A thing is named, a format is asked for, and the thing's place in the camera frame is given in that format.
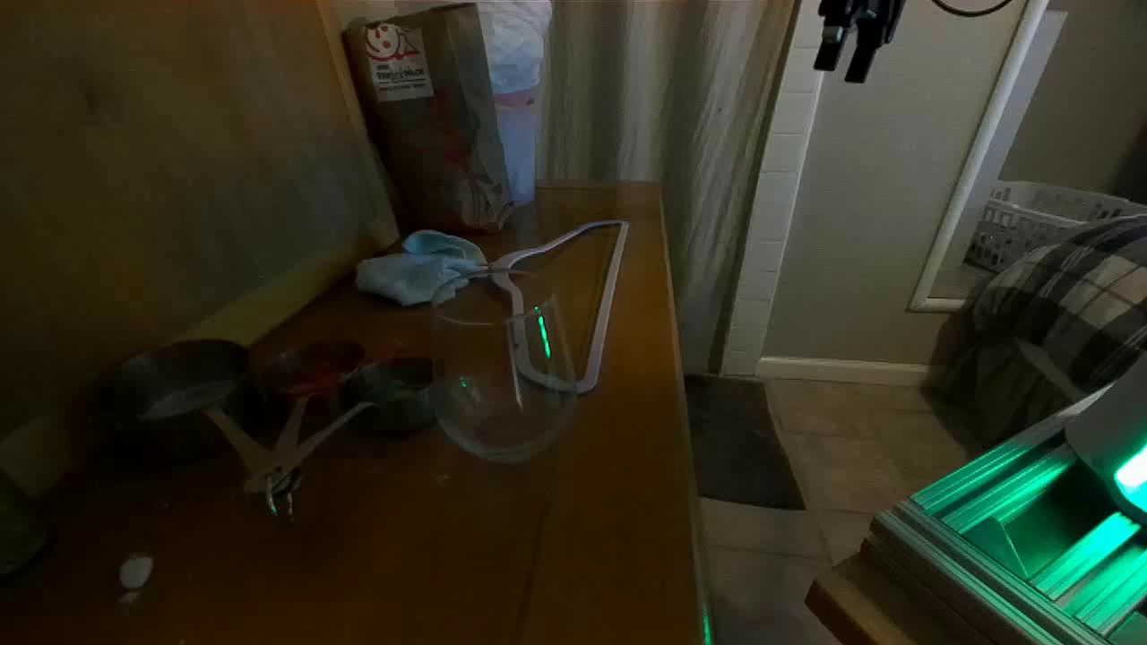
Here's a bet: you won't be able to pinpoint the white laundry basket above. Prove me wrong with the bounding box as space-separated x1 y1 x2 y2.
963 177 1147 275

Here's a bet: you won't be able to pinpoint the small items on dresser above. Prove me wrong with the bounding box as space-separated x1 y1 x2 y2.
427 281 581 468

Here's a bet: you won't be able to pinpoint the light blue cloth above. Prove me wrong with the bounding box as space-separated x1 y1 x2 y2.
352 227 493 312

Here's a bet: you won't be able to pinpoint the white plastic clothes hanger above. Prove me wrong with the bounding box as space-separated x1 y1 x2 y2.
483 214 636 396

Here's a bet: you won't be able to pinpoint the plaid bed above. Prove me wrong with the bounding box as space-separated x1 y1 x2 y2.
924 210 1147 444

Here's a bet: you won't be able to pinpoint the red-lined measuring cup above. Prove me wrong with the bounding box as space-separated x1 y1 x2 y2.
257 335 368 480

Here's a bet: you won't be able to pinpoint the small white lump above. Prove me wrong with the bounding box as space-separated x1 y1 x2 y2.
114 550 157 593

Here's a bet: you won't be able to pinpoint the wooden dresser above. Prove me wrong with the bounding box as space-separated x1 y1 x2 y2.
0 177 714 645

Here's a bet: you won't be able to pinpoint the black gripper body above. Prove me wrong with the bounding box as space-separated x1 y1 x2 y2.
818 0 907 38

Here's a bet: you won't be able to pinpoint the brown paper bag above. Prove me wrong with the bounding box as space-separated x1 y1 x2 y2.
340 0 518 236

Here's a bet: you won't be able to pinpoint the green-lined measuring cup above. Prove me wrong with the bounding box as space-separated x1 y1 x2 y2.
280 353 443 496

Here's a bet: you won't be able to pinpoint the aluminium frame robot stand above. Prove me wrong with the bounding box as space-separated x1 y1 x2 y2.
803 389 1147 645

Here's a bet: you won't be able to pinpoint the white baseboard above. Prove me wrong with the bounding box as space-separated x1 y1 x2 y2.
754 352 932 388

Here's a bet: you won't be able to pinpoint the white door frame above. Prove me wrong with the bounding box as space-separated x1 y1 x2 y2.
907 0 1072 314

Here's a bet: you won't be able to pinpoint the dark floor mat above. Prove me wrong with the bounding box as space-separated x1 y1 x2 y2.
681 368 808 515

